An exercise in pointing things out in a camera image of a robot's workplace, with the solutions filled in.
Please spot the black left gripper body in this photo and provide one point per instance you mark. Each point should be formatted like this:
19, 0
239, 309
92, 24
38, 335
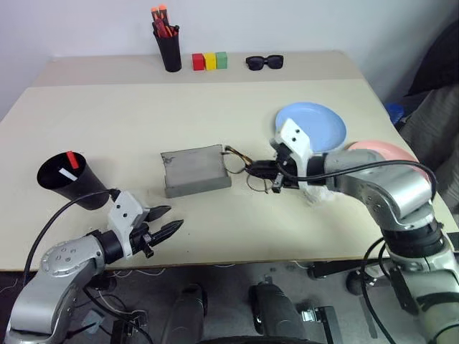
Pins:
140, 238

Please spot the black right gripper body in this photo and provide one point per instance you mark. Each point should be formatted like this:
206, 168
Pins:
287, 168

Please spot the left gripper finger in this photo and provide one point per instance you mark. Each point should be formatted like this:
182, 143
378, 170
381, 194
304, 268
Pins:
160, 212
168, 229

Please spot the tortoiseshell frame eyeglasses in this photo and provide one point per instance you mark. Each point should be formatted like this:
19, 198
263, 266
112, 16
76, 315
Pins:
236, 152

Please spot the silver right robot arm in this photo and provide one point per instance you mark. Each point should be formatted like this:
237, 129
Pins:
394, 193

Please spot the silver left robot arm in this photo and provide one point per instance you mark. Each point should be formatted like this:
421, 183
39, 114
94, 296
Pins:
64, 258

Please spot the grey felt glasses case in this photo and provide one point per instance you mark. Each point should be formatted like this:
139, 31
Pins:
193, 168

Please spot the wide black cup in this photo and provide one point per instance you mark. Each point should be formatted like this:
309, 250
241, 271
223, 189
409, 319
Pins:
89, 186

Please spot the light blue plate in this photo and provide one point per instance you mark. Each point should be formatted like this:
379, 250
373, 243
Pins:
322, 122

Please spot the dark rounded robot leg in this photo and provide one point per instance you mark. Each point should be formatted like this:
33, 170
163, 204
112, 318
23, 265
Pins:
186, 315
276, 315

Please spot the white marker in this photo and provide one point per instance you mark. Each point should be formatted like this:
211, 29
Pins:
70, 174

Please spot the red marker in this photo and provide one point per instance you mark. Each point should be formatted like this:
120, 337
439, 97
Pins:
72, 160

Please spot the pink plate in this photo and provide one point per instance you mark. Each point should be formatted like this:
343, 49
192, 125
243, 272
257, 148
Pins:
387, 148

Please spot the black sunglasses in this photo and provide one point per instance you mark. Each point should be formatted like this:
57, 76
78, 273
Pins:
265, 62

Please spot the black caster stand base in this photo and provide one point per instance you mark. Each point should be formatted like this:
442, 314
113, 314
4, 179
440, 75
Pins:
333, 268

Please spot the green cube block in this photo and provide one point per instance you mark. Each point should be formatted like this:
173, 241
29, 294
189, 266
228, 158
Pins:
222, 60

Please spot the yellow cube block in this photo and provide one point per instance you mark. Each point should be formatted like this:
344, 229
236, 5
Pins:
210, 62

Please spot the blue object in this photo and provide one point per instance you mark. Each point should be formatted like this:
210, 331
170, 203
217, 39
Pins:
394, 113

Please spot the red cube block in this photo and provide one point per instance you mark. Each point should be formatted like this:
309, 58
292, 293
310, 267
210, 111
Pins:
198, 62

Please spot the tall black pen holder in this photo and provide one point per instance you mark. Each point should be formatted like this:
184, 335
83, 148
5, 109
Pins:
171, 53

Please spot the grey fabric chair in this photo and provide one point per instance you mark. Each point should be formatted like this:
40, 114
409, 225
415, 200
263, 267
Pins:
437, 122

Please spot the red pen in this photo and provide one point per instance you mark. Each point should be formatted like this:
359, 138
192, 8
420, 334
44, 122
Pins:
162, 29

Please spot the orange capped black pen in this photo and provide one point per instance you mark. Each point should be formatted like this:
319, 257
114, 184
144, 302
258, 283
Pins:
164, 14

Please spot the dark garment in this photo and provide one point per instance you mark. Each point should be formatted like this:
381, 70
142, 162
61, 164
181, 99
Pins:
439, 61

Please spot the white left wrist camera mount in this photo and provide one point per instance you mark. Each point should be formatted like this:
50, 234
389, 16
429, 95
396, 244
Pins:
123, 211

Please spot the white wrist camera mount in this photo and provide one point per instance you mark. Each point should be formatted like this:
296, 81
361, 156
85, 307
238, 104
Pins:
295, 138
123, 211

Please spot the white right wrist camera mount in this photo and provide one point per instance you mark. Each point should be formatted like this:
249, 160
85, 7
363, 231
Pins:
295, 138

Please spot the metal bracket plate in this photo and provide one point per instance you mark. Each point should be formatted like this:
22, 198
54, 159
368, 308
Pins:
317, 319

